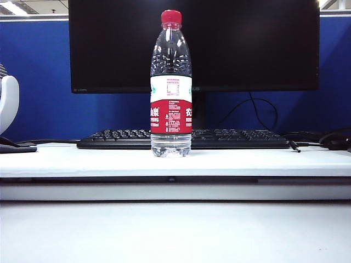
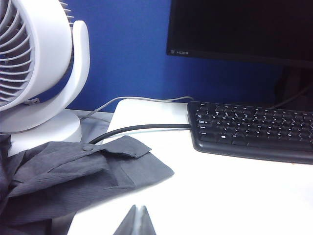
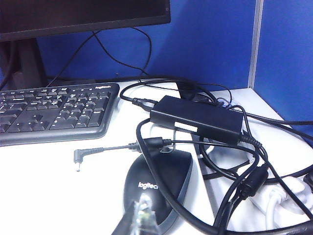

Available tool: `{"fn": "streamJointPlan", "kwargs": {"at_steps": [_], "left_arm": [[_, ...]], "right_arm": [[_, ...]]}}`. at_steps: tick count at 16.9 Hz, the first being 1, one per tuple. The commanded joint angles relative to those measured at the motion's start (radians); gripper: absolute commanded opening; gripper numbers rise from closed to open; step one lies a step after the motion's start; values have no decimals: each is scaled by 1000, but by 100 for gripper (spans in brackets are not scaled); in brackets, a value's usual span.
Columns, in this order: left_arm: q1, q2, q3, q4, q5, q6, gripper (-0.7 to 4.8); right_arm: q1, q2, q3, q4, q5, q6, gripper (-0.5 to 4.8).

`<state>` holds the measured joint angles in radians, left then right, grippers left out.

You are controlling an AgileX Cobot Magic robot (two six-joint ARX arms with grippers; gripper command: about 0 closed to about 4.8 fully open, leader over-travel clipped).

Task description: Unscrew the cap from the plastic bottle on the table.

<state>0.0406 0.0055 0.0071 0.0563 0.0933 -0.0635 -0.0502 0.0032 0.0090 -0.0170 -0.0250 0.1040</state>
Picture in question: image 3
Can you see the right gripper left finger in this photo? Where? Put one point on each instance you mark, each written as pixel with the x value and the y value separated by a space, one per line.
pixel 127 225

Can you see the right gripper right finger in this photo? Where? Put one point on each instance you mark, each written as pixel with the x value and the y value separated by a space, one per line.
pixel 145 215

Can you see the black Logitech mouse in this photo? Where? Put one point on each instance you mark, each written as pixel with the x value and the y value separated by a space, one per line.
pixel 151 171

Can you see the black power adapter brick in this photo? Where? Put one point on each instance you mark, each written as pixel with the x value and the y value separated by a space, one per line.
pixel 195 117

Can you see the black Logitech keyboard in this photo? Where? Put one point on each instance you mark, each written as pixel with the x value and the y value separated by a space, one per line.
pixel 49 117

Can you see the blue plug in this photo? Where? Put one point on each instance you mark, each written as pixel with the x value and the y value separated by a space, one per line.
pixel 227 104

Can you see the white power strip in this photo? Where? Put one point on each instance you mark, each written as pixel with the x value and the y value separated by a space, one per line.
pixel 293 188

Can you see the black computer monitor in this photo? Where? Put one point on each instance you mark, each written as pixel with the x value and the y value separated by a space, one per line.
pixel 73 14

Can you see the grey partition post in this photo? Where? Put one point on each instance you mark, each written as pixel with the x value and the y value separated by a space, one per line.
pixel 255 44

